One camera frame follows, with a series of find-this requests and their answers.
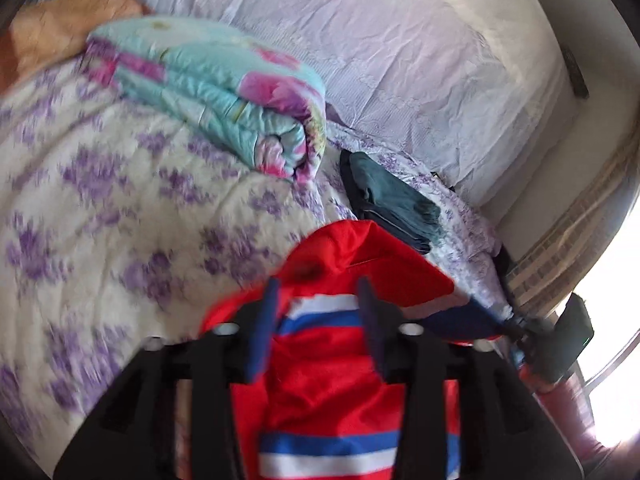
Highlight orange brown pillow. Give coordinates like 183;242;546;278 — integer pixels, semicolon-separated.
0;0;151;86

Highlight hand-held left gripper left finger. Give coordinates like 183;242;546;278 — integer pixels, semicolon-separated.
52;277;281;480

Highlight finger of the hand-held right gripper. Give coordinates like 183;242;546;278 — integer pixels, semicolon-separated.
500;316;540;350

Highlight purple floral bedsheet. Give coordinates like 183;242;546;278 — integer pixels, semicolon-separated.
0;55;516;477

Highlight folded floral turquoise quilt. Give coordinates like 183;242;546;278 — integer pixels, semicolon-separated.
82;15;328;183

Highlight folded black pants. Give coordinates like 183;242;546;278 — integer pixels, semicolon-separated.
339;149;432;255

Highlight folded teal pants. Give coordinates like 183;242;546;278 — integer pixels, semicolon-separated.
349;152;447;252

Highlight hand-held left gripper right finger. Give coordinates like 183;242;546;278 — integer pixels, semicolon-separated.
356;276;583;480

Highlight red pants with striped waistband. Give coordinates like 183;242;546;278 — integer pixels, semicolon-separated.
199;219;512;480

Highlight white lace mosquito net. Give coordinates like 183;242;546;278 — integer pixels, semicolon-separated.
97;0;576;207

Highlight person's right forearm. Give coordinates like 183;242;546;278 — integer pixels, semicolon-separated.
520;360;620;472

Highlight beige checked curtain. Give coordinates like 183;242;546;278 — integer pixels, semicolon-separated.
507;150;640;313

